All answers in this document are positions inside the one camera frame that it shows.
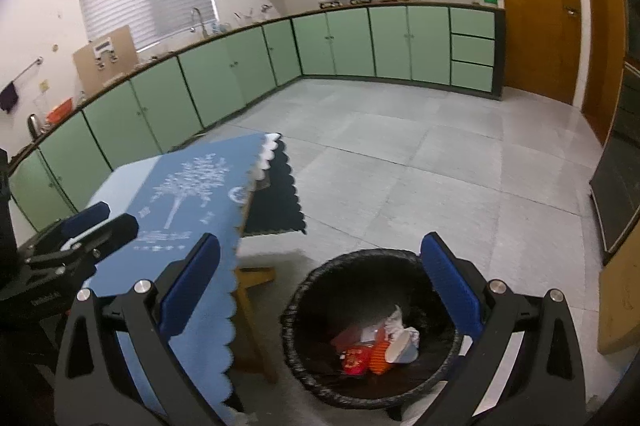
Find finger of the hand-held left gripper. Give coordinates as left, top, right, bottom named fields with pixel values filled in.
left=26, top=213, right=140, bottom=278
left=17, top=201, right=112, bottom=258

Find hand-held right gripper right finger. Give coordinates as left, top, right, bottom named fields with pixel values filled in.
left=420, top=232, right=587, bottom=426

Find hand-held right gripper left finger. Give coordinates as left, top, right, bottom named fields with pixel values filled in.
left=54, top=233, right=236, bottom=426

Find white tissue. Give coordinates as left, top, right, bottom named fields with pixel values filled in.
left=384, top=304, right=421, bottom=365

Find orange foam fruit net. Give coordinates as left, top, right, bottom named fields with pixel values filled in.
left=369, top=340, right=392, bottom=376

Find red crushed paper cup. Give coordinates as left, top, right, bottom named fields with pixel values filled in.
left=341, top=346, right=374, bottom=377

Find black trash bin with bag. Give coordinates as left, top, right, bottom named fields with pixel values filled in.
left=278, top=248, right=464, bottom=410

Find blue tree-print tablecloth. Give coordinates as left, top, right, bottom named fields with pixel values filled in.
left=82, top=132, right=307, bottom=426

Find orange basin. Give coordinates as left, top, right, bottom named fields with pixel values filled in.
left=47, top=98, right=76, bottom=122

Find dark hanging towel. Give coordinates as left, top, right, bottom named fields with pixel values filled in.
left=0, top=81, right=20, bottom=115

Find cardboard board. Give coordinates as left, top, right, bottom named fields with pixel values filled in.
left=73, top=25, right=139, bottom=92

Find white device on board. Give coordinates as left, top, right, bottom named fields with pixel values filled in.
left=92, top=36, right=119, bottom=67

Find cardboard box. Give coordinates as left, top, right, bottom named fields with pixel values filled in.
left=597, top=231, right=640, bottom=357

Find green base cabinets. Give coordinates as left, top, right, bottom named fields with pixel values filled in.
left=7, top=3, right=506, bottom=232

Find black glass cabinet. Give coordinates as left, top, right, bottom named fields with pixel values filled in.
left=589, top=61, right=640, bottom=268

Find plain wooden door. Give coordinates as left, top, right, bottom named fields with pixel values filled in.
left=574, top=0, right=629, bottom=145

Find metal towel rail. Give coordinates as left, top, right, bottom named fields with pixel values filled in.
left=10, top=58, right=44, bottom=85

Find wooden door with handle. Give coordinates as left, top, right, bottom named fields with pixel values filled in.
left=487, top=0, right=584, bottom=107

